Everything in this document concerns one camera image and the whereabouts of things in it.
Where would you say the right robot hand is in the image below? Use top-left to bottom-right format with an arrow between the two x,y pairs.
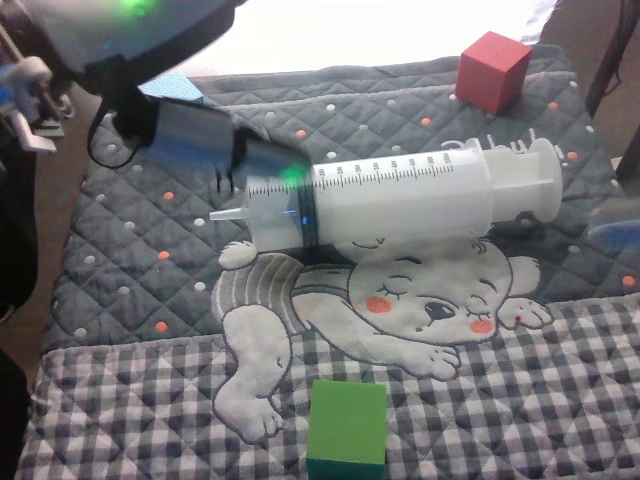
585,197 -> 640,254

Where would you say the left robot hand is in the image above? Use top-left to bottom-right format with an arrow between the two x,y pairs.
29,0 -> 314,194

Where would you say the large clear plastic syringe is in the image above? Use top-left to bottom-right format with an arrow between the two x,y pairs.
208,148 -> 565,252

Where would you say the blue cube block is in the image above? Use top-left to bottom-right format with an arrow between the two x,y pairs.
137,71 -> 207,107

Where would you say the grey quilt with printed bear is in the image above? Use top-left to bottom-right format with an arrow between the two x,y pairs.
14,42 -> 640,480

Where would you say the red cube block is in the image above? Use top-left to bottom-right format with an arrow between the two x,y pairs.
454,30 -> 534,116

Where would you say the green cube block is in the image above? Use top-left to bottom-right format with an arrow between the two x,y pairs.
304,379 -> 389,480

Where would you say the dark furniture frame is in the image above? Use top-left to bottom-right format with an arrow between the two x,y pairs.
585,0 -> 640,187

